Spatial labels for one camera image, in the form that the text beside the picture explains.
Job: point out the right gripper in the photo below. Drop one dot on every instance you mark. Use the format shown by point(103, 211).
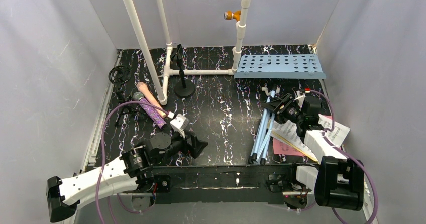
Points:
point(283, 109)

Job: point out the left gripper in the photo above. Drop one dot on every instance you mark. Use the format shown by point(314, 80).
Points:
point(190, 141)

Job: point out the pink sheet music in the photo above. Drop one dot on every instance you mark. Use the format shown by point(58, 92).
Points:
point(287, 131)

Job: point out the yellow sheet music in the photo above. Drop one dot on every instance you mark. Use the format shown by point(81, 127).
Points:
point(282, 146)

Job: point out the blue music stand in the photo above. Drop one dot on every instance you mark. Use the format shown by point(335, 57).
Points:
point(248, 140)

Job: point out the purple glitter microphone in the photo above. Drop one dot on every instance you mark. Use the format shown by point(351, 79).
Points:
point(149, 110)

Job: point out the black round-base microphone stand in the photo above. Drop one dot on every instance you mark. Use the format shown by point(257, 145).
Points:
point(183, 89)

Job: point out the pink microphone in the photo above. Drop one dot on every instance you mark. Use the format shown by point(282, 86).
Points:
point(142, 88)

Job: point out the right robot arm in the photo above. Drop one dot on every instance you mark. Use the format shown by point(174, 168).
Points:
point(337, 182)

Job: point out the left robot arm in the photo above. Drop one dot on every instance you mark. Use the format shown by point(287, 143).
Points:
point(132, 170)

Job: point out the white pipe piece brass end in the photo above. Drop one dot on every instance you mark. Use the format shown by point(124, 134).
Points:
point(266, 91)

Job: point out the orange knob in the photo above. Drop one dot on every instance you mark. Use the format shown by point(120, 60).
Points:
point(228, 15)

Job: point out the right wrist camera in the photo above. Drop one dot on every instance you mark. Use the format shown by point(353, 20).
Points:
point(301, 95)

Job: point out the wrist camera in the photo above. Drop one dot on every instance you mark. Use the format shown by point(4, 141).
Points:
point(179, 124)
point(301, 95)

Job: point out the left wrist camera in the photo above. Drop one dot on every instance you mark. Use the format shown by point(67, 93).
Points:
point(179, 124)

